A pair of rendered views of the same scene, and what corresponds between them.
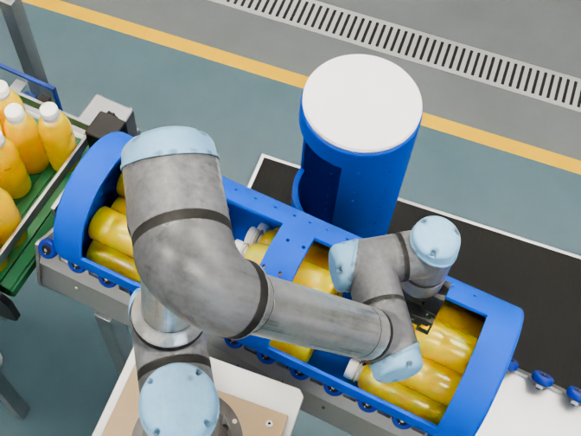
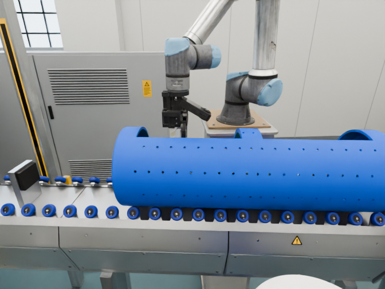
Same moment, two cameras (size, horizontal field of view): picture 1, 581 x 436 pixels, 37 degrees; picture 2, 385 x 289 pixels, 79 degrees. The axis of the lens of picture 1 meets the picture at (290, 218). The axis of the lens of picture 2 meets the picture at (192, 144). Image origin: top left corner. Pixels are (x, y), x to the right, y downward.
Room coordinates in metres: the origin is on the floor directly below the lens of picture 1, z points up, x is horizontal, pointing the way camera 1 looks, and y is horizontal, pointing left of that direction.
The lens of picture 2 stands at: (1.34, -0.42, 1.49)
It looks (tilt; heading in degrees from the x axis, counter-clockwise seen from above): 23 degrees down; 161
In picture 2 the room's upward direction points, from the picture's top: straight up
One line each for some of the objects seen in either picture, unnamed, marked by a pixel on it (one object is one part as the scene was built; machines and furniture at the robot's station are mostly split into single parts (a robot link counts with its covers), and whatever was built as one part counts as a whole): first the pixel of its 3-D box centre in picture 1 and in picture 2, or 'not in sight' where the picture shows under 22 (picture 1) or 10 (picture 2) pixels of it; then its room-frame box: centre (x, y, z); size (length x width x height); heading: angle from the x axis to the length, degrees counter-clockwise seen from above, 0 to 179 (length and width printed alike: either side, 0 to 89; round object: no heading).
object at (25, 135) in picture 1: (25, 139); not in sight; (1.04, 0.61, 1.00); 0.07 x 0.07 x 0.19
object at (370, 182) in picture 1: (343, 198); not in sight; (1.20, -0.14, 0.59); 0.28 x 0.28 x 0.88
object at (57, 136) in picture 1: (58, 137); not in sight; (1.05, 0.54, 1.00); 0.07 x 0.07 x 0.19
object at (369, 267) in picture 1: (370, 272); (200, 57); (0.56, -0.13, 1.46); 0.11 x 0.11 x 0.08; 16
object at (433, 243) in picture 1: (429, 251); (178, 57); (0.61, -0.22, 1.46); 0.09 x 0.08 x 0.11; 106
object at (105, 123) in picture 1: (106, 140); not in sight; (1.08, 0.44, 0.95); 0.10 x 0.07 x 0.10; 159
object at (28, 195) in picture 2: not in sight; (28, 183); (0.40, -0.77, 1.00); 0.10 x 0.04 x 0.15; 159
